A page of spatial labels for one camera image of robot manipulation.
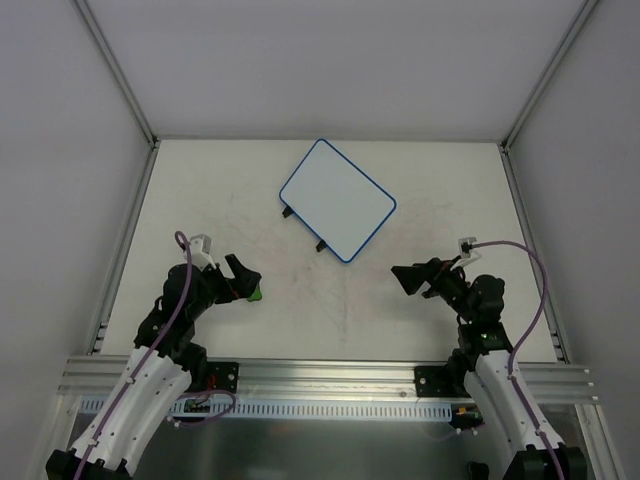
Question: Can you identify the blue framed whiteboard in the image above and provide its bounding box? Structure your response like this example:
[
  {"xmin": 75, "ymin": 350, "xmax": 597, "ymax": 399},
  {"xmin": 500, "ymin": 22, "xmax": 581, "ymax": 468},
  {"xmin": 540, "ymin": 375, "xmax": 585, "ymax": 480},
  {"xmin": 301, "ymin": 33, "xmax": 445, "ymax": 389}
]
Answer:
[{"xmin": 279, "ymin": 138, "xmax": 397, "ymax": 264}]

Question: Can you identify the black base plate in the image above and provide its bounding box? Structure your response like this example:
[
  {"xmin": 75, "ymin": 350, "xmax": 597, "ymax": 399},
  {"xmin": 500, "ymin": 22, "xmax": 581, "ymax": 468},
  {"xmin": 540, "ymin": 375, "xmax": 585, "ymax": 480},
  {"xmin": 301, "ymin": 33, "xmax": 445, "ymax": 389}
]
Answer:
[
  {"xmin": 204, "ymin": 361, "xmax": 240, "ymax": 394},
  {"xmin": 413, "ymin": 365, "xmax": 470, "ymax": 398}
]

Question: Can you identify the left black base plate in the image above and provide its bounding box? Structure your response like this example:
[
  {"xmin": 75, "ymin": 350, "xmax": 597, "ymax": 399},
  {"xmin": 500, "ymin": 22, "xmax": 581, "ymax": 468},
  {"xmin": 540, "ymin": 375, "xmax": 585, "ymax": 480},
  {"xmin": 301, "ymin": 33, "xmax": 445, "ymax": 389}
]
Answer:
[{"xmin": 204, "ymin": 361, "xmax": 240, "ymax": 394}]

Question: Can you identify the black object bottom edge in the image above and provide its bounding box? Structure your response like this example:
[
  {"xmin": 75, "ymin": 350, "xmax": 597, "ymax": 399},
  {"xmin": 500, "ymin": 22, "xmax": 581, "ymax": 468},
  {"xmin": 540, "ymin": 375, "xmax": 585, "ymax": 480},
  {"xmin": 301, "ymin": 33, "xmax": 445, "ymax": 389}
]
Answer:
[{"xmin": 467, "ymin": 462, "xmax": 490, "ymax": 480}]

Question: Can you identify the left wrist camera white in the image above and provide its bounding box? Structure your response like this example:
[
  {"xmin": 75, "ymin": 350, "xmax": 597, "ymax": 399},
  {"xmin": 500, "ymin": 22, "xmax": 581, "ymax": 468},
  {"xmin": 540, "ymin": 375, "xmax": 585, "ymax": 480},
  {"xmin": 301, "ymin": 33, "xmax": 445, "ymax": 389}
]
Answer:
[{"xmin": 183, "ymin": 234, "xmax": 218, "ymax": 271}]

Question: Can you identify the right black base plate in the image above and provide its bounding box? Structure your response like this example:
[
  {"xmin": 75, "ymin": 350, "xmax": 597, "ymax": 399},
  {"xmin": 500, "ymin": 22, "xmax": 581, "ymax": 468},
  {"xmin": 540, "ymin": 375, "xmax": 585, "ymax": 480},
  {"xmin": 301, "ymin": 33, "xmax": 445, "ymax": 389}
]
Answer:
[{"xmin": 413, "ymin": 365, "xmax": 470, "ymax": 398}]

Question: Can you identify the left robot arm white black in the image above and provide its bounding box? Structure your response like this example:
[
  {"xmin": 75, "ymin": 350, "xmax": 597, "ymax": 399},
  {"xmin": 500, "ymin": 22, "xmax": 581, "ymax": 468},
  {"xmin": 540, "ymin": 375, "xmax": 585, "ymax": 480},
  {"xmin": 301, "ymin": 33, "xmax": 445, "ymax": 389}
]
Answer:
[{"xmin": 45, "ymin": 254, "xmax": 262, "ymax": 479}]

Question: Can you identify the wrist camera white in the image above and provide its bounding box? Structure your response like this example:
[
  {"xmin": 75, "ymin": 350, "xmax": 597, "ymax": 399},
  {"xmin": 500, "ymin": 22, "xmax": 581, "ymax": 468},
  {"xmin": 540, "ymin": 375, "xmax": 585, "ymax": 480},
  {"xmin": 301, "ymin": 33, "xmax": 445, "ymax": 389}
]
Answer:
[
  {"xmin": 456, "ymin": 237, "xmax": 482, "ymax": 268},
  {"xmin": 183, "ymin": 234, "xmax": 218, "ymax": 271}
]

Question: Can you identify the right aluminium frame post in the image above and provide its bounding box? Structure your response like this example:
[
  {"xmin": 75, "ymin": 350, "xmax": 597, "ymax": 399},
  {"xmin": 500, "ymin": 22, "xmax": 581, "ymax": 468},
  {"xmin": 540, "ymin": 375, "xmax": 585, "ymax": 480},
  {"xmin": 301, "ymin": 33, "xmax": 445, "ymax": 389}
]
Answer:
[{"xmin": 500, "ymin": 0, "xmax": 600, "ymax": 152}]

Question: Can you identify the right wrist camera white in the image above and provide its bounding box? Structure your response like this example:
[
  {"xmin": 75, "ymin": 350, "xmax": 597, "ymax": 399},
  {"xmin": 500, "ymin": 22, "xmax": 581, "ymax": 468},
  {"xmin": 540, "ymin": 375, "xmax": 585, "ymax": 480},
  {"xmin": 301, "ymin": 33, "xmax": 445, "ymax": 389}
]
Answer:
[{"xmin": 456, "ymin": 237, "xmax": 482, "ymax": 268}]

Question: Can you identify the aluminium frame post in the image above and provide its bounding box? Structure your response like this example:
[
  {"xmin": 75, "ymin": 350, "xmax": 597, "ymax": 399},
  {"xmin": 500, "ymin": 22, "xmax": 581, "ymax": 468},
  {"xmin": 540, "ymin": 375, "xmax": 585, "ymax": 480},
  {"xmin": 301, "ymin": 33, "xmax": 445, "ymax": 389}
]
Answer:
[
  {"xmin": 70, "ymin": 0, "xmax": 158, "ymax": 147},
  {"xmin": 500, "ymin": 0, "xmax": 600, "ymax": 152}
]

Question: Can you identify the aluminium mounting rail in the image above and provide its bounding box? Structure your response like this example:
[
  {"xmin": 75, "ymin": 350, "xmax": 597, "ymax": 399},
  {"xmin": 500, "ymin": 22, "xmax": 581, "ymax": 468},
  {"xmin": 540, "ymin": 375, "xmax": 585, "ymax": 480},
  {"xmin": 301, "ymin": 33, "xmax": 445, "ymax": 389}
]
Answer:
[{"xmin": 57, "ymin": 355, "xmax": 599, "ymax": 404}]

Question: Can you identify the green bone-shaped eraser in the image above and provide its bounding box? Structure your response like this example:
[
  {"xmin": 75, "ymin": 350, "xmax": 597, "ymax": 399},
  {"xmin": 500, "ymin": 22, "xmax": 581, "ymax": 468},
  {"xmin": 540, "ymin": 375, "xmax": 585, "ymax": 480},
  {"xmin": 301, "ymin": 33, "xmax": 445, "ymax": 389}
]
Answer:
[{"xmin": 246, "ymin": 286, "xmax": 263, "ymax": 302}]

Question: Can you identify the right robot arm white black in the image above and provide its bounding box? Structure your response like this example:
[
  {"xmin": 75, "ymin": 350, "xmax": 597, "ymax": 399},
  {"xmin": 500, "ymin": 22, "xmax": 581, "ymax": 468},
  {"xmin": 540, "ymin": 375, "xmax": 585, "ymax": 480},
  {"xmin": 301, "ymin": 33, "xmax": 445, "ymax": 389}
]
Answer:
[{"xmin": 391, "ymin": 257, "xmax": 588, "ymax": 479}]

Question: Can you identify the white slotted cable duct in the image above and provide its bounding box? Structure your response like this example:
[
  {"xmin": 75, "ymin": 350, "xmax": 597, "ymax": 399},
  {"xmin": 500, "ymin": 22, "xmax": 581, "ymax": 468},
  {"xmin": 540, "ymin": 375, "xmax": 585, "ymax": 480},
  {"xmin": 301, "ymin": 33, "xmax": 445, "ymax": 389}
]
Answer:
[{"xmin": 79, "ymin": 396, "xmax": 453, "ymax": 423}]

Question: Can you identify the left aluminium frame post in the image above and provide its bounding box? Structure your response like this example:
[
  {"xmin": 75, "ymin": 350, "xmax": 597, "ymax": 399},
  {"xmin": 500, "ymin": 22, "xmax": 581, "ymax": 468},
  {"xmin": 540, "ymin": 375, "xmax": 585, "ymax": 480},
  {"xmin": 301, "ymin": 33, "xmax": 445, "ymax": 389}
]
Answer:
[{"xmin": 70, "ymin": 0, "xmax": 158, "ymax": 147}]

